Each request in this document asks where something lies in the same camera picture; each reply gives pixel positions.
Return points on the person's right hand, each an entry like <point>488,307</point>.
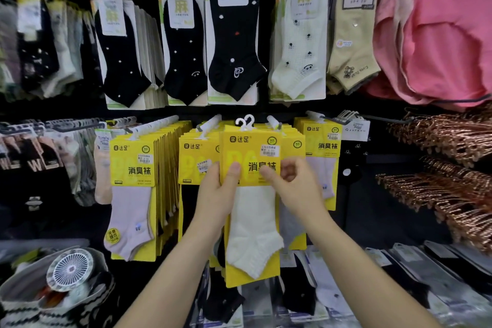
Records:
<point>300,193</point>

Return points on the person's left forearm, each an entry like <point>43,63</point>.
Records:
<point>169,285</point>

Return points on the row of clear bagged socks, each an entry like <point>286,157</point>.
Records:
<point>423,281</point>

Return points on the black white zigzag tote bag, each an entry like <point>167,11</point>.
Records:
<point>23,312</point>

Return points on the black dotted tall socks bunch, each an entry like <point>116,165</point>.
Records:
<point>36,58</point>

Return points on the white plastic bin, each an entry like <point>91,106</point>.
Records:
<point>42,245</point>

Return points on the yellow packet white sock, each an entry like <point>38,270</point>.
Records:
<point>251,231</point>

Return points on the cream dotted sock pack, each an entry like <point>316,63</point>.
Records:
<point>298,62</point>

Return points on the white handheld fan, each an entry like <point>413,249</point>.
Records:
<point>70,270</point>

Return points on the person's left hand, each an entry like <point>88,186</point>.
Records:
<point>213,204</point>

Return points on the white tipped peg hook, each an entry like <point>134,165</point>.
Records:
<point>273,123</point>
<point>153,126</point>

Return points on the beige sock pack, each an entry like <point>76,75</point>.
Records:
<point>351,58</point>

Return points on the black dotted sock white card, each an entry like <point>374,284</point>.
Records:
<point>121,66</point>

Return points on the bunch of pastel sock packs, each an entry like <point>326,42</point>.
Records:
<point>102,174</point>

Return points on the row black socks peach cuffs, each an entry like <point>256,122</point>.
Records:
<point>34,170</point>

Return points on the yellow hooked sock packet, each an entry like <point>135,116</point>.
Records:
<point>215,261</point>

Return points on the heap of copper hangers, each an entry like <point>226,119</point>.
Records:
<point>453,193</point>

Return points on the row black socks white cards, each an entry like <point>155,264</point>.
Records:
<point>184,62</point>

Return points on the person's right forearm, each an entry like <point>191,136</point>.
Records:
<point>369,281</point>

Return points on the pink garments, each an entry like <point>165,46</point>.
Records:
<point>446,31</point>

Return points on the clear price tag holder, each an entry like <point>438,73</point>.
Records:
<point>355,131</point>

